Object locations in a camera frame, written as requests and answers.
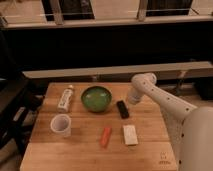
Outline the black eraser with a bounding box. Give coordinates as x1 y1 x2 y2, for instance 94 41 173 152
116 101 129 119

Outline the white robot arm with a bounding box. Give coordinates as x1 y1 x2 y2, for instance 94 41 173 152
127 73 213 171

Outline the green bowl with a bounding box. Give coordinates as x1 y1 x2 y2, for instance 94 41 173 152
81 86 112 113

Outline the white rectangular box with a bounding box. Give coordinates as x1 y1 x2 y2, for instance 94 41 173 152
123 125 138 145

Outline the orange carrot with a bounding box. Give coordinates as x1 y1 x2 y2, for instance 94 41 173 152
100 127 112 147

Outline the white plastic bottle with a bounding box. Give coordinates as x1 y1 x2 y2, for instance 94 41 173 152
57 85 74 113

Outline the long wooden bench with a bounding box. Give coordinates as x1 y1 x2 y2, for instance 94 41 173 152
24 61 213 79

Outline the white cup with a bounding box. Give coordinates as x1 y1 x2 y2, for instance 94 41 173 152
50 114 71 137

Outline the dark chair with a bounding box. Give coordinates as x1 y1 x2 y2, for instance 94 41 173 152
0 78 42 155

